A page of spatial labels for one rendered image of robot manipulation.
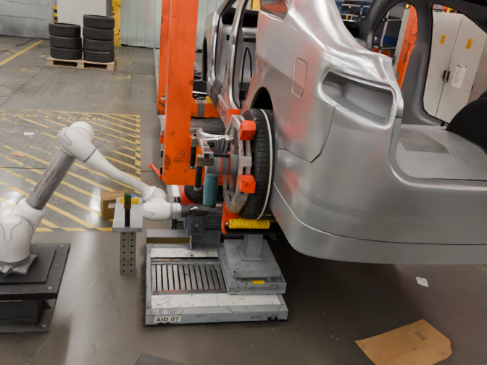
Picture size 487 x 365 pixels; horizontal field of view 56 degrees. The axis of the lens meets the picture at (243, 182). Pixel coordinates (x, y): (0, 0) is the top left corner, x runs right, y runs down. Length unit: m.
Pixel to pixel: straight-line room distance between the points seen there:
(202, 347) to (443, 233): 1.38
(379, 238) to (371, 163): 0.35
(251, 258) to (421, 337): 1.12
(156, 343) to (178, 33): 1.81
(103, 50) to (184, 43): 7.93
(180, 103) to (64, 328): 1.50
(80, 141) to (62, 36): 8.57
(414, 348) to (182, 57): 2.22
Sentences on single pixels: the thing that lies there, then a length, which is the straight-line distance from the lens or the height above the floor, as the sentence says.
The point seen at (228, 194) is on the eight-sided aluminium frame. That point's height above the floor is 0.61.
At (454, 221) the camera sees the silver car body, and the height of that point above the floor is 1.04.
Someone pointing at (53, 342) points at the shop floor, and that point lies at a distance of 2.72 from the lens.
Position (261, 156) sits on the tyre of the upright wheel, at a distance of 2.44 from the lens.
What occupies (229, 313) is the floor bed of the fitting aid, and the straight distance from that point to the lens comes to 2.77.
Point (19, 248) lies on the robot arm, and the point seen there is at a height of 0.45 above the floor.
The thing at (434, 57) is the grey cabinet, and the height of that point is 1.26.
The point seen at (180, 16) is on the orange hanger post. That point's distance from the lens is 2.97.
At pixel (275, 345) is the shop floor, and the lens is 2.72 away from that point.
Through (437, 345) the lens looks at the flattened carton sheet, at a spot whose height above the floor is 0.01.
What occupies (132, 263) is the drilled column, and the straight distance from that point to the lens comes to 3.14.
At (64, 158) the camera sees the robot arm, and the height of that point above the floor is 0.87.
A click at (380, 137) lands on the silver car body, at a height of 1.35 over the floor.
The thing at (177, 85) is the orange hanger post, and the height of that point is 1.21.
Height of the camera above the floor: 1.76
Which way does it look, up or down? 22 degrees down
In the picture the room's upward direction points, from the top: 7 degrees clockwise
